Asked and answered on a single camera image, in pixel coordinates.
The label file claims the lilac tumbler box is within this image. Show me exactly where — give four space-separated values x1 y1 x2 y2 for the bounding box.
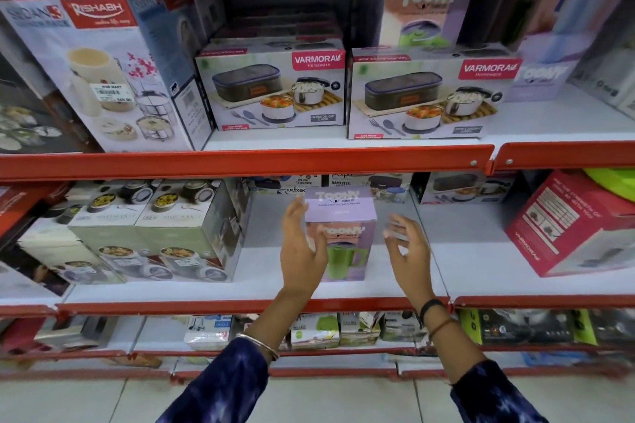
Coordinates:
379 0 480 50
304 186 379 284
505 30 597 104

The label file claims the person's right forearm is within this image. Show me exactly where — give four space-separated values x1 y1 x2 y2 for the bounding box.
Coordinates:
415 296 549 423

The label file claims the small green product box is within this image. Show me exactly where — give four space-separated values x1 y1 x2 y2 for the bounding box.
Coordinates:
290 313 341 351
338 311 382 347

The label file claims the pale green lunch set box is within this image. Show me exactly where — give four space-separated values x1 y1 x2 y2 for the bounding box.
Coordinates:
19 216 127 286
66 180 165 281
134 179 245 284

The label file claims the person's left hand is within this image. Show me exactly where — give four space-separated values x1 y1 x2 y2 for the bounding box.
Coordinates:
280 197 328 297

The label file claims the silver bangle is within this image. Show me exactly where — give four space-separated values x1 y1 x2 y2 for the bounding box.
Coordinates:
235 332 280 363

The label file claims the tall tiffin carrier box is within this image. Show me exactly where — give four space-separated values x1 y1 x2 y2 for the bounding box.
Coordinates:
121 0 217 152
0 0 194 154

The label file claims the small grey product box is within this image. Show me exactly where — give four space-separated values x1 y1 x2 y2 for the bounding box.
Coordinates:
379 311 423 343

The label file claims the grey white carton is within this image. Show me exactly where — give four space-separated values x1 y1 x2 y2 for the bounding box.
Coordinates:
569 5 635 120

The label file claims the dark steel tiffin box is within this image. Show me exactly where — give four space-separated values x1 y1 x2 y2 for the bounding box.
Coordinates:
0 54 102 156

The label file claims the white steel container box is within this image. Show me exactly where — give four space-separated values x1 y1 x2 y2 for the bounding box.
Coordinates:
327 172 413 204
247 175 324 196

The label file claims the short red shelf rail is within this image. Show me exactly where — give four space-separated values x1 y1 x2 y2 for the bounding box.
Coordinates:
488 139 635 176
452 293 635 311

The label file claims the red cookware box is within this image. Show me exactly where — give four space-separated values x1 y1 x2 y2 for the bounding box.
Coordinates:
505 169 635 279

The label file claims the person's right hand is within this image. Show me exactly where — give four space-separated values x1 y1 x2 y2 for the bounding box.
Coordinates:
384 213 438 310

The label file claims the green plastic lid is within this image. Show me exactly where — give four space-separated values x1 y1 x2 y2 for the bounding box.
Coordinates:
582 167 635 204

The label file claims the green black appliance box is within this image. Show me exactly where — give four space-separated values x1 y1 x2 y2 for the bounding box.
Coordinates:
572 308 635 347
457 308 577 347

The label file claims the brown thread bracelet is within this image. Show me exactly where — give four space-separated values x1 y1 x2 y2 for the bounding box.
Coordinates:
428 318 458 340

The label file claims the white lunch box carton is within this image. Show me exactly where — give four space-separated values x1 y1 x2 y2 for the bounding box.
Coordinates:
194 37 347 131
412 170 518 206
346 45 523 141

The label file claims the person's left forearm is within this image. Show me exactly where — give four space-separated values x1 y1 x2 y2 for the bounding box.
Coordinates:
156 289 314 423

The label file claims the black wrist band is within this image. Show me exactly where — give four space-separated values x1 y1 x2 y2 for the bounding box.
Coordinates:
418 299 446 326

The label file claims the small white product box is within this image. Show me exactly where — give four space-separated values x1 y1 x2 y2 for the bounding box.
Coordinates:
184 314 235 352

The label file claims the dark red carton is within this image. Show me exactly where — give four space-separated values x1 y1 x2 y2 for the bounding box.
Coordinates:
0 182 67 241

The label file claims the long red shelf rail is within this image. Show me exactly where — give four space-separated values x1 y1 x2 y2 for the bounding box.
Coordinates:
56 296 453 318
0 143 496 184

